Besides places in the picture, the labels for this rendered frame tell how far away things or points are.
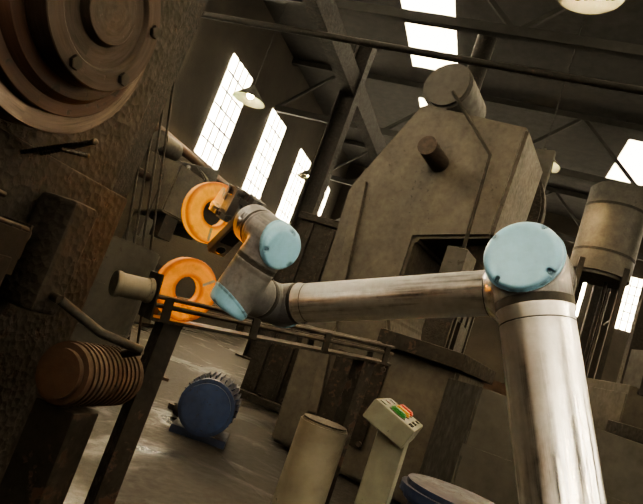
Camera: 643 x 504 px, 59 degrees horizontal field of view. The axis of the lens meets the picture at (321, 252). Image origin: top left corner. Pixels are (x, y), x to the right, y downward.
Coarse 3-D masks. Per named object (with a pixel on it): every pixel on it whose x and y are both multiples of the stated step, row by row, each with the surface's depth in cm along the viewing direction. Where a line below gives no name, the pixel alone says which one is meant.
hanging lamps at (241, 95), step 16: (560, 0) 524; (576, 0) 524; (592, 0) 520; (608, 0) 510; (624, 0) 495; (256, 80) 1039; (240, 96) 1048; (256, 96) 1012; (560, 96) 892; (304, 176) 1429
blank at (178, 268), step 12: (168, 264) 136; (180, 264) 137; (192, 264) 138; (204, 264) 140; (168, 276) 135; (180, 276) 137; (192, 276) 139; (204, 276) 141; (168, 288) 135; (204, 288) 141; (192, 300) 140; (204, 300) 141; (180, 312) 138
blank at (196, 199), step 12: (192, 192) 138; (204, 192) 140; (216, 192) 142; (192, 204) 138; (204, 204) 140; (192, 216) 138; (192, 228) 139; (204, 228) 141; (216, 228) 143; (204, 240) 141
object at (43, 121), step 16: (0, 80) 94; (0, 96) 95; (16, 96) 98; (128, 96) 123; (16, 112) 99; (32, 112) 102; (112, 112) 120; (48, 128) 106; (64, 128) 109; (80, 128) 113
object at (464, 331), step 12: (480, 36) 938; (492, 36) 934; (480, 48) 931; (492, 48) 936; (480, 72) 924; (480, 84) 926; (432, 324) 723; (444, 324) 719; (456, 324) 754; (468, 324) 860; (432, 336) 720; (444, 336) 715; (456, 336) 753; (468, 336) 873; (456, 348) 776
